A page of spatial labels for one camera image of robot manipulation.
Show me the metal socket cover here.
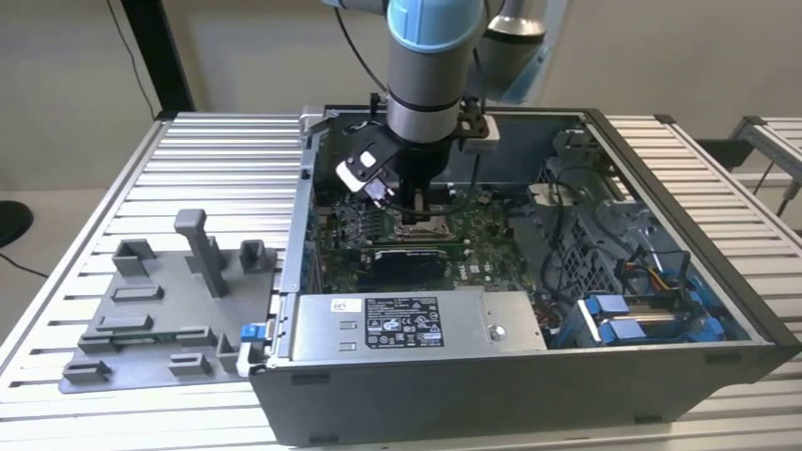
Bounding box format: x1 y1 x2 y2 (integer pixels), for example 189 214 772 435
390 206 452 239

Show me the black frame post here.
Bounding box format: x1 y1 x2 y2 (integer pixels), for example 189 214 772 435
117 0 196 114

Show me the grey plastic parts rack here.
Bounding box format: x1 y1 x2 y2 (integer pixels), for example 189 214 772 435
56 208 282 395

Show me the red wire bundle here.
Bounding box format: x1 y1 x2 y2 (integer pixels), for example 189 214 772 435
535 293 575 335

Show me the blue disk carrier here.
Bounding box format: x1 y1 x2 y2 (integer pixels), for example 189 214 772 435
576 293 681 323
597 318 689 348

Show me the green motherboard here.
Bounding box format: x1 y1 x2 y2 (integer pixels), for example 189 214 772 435
310 185 541 296

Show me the black graphics card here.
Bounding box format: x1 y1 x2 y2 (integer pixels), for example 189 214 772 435
370 247 449 293

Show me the large white wrist camera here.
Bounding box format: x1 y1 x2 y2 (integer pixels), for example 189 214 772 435
334 122 397 208

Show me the metal slat side table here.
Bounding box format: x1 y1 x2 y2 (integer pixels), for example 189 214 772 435
725 115 802 189

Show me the small white wrist camera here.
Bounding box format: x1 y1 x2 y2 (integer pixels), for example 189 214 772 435
459 110 501 154

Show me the coloured power wire bundle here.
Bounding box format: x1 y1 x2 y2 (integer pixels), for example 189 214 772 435
616 256 681 295

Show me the silver power supply unit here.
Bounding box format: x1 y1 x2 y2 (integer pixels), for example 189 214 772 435
288 288 549 364

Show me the CPU socket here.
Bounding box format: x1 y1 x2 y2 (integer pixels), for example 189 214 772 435
386 205 453 240

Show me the grey metal drive cage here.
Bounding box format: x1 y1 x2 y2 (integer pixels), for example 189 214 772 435
509 154 668 302

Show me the blue plastic bay rail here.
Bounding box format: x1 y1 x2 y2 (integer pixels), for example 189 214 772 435
679 274 725 343

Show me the black round stool base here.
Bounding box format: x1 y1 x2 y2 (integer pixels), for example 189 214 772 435
0 200 34 248

